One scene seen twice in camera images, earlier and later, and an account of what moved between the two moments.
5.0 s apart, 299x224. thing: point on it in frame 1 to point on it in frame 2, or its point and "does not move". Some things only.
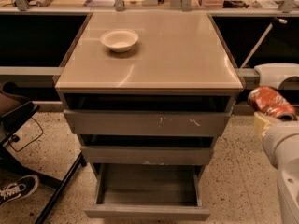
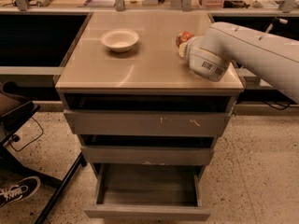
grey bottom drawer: [148, 192] does not move
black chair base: [13, 109] does not move
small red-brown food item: [267, 101] to [183, 36]
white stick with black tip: [276, 21] does not move
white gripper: [277, 144] to [189, 49]
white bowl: [120, 40] does not move
